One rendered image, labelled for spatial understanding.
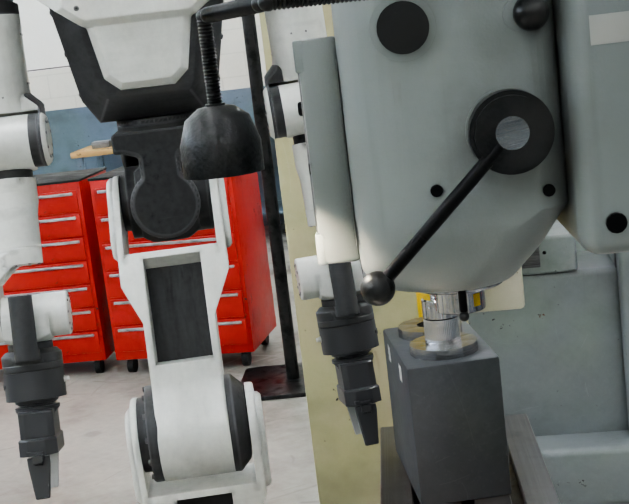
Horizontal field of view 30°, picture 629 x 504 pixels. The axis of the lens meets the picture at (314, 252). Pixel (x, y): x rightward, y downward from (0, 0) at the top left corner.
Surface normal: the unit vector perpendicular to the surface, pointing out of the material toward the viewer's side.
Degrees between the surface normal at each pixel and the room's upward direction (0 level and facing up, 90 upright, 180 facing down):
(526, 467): 0
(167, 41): 90
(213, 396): 66
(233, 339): 90
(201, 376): 76
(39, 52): 90
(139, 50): 90
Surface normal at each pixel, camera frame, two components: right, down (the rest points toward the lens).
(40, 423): 0.11, -0.04
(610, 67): -0.06, 0.18
